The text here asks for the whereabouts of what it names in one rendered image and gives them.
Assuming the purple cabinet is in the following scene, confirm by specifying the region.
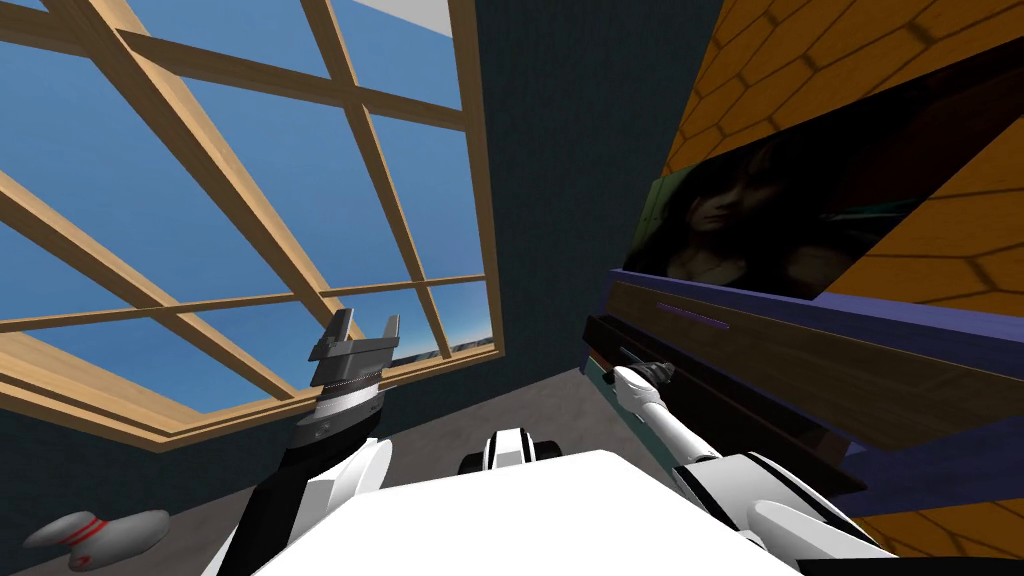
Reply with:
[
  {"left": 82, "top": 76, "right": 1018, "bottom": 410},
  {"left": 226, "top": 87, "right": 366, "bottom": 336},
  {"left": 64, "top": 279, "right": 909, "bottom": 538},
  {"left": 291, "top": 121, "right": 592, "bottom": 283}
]
[{"left": 579, "top": 267, "right": 1024, "bottom": 521}]

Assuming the dark portrait picture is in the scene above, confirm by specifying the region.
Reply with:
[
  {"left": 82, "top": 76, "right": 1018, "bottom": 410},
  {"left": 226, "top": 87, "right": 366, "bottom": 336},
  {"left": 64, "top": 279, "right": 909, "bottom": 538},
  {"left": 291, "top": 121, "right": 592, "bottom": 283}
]
[{"left": 622, "top": 35, "right": 1024, "bottom": 303}]

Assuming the wooden framed window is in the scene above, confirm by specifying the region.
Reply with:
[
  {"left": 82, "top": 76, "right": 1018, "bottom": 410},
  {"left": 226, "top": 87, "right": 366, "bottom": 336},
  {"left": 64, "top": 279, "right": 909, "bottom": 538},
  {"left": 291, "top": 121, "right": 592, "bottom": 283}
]
[{"left": 0, "top": 0, "right": 507, "bottom": 455}]

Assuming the brown wooden drawer front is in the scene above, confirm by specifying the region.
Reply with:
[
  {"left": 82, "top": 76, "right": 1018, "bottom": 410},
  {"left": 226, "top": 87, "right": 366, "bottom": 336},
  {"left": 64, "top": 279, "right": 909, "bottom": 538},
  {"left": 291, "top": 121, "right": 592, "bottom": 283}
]
[{"left": 609, "top": 279, "right": 1024, "bottom": 454}]

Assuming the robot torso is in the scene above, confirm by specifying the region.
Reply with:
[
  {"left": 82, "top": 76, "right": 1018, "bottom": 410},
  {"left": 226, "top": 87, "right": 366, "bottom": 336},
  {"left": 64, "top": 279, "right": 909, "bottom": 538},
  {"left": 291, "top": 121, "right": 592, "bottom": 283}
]
[{"left": 249, "top": 427, "right": 804, "bottom": 576}]

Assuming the purple drawer handle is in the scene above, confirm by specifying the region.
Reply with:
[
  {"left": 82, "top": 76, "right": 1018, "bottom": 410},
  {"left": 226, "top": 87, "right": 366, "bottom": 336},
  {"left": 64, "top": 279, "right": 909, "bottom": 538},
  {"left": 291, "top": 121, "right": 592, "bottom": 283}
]
[{"left": 655, "top": 301, "right": 732, "bottom": 332}]

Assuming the grey red-striped bowling pin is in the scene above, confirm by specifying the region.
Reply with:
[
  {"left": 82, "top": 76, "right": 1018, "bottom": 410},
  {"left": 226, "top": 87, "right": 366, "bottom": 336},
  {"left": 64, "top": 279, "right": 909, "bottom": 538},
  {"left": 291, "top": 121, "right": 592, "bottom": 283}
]
[{"left": 22, "top": 508, "right": 172, "bottom": 572}]

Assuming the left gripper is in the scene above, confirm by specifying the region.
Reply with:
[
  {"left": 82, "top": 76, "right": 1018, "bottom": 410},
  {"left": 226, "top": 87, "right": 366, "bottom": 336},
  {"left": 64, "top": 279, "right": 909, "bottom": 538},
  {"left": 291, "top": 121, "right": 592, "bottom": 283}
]
[{"left": 307, "top": 309, "right": 402, "bottom": 393}]

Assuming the black drawer front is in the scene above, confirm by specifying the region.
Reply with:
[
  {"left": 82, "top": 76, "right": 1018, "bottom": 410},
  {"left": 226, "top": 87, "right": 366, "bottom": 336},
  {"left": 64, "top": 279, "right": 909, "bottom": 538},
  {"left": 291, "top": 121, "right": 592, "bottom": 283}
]
[{"left": 581, "top": 314, "right": 870, "bottom": 498}]

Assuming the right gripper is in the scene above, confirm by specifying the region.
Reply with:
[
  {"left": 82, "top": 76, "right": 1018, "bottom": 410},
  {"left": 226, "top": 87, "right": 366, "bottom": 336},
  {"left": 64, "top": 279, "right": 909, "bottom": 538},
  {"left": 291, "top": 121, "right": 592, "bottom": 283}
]
[{"left": 631, "top": 359, "right": 678, "bottom": 386}]

